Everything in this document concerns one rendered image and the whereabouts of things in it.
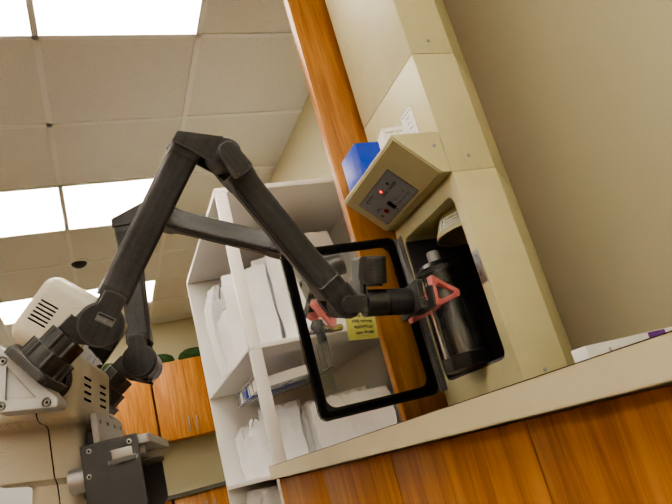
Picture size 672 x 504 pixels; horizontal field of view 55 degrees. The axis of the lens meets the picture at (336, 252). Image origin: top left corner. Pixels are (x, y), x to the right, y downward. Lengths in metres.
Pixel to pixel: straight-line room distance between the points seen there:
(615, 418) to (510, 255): 0.70
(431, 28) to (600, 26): 0.39
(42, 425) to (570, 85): 1.40
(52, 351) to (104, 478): 0.25
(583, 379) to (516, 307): 0.65
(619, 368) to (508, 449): 0.28
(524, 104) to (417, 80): 0.47
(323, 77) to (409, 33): 0.40
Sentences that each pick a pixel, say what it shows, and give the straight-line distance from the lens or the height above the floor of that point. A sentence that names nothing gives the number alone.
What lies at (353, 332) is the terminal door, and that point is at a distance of 1.51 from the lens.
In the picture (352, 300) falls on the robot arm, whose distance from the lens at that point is 1.31.
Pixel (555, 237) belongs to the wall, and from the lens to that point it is 1.83.
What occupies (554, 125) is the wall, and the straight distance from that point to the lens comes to 1.80.
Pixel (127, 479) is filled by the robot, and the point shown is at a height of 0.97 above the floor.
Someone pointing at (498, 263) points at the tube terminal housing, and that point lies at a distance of 1.36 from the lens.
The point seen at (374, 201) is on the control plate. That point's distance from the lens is 1.57.
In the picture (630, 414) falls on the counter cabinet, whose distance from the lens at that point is 0.72.
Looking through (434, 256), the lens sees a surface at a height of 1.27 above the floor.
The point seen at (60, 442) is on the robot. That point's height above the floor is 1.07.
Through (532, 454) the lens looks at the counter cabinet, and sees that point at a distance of 0.87.
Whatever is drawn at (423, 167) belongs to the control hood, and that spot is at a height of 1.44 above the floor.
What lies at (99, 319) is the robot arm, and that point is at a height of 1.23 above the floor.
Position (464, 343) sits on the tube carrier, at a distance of 1.39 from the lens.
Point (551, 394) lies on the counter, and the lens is 0.76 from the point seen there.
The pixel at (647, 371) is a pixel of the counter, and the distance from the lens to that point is 0.65.
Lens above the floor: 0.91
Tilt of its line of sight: 17 degrees up
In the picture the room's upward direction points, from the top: 15 degrees counter-clockwise
